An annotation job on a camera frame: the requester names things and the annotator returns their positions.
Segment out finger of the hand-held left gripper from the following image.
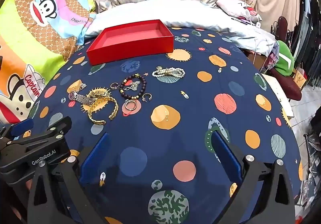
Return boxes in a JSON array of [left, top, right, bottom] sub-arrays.
[[4, 117, 35, 140], [7, 116, 72, 150]]

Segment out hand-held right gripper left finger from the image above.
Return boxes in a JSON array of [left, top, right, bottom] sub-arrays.
[[26, 132, 111, 224]]

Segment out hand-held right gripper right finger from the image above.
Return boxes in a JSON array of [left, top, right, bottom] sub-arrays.
[[213, 131, 295, 224]]

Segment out gold chain bangle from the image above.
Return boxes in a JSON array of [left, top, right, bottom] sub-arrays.
[[88, 97, 119, 125]]

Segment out silver wristwatch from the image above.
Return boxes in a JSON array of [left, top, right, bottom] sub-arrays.
[[69, 90, 94, 106]]

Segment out gold wristwatch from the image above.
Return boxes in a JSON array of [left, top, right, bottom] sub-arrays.
[[86, 88, 111, 100]]

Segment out dark bead bracelet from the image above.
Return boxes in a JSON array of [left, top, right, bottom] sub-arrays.
[[119, 73, 147, 100]]

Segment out red cardboard box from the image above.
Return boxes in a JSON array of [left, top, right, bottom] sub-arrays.
[[86, 19, 174, 66]]

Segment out white pearl bracelet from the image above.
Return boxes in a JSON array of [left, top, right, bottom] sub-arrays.
[[152, 66, 186, 79]]

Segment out white table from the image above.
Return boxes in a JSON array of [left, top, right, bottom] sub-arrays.
[[261, 73, 294, 118]]

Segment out grey plastic bags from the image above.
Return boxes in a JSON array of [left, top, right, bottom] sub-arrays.
[[301, 134, 321, 214]]

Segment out navy planet print bedsheet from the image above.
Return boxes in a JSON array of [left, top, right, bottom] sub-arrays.
[[26, 27, 303, 224]]

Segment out dark red chair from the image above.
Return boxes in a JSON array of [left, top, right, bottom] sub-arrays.
[[271, 17, 303, 101]]

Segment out cartoon monkey blanket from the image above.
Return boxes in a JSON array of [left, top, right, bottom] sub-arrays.
[[0, 0, 97, 126]]

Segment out green garment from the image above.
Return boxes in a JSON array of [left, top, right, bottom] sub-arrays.
[[274, 41, 296, 76]]

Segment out light blue quilt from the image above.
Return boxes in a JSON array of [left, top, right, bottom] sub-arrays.
[[84, 0, 279, 54]]

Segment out pink white pillow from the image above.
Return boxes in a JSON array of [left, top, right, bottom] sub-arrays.
[[216, 0, 262, 22]]

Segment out hanging clothes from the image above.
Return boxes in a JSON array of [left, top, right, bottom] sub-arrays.
[[296, 0, 321, 89]]

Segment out silver pendant necklace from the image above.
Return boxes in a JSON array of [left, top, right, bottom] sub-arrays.
[[123, 81, 141, 92]]

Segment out white cable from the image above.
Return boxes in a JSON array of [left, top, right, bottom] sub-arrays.
[[239, 0, 261, 64]]

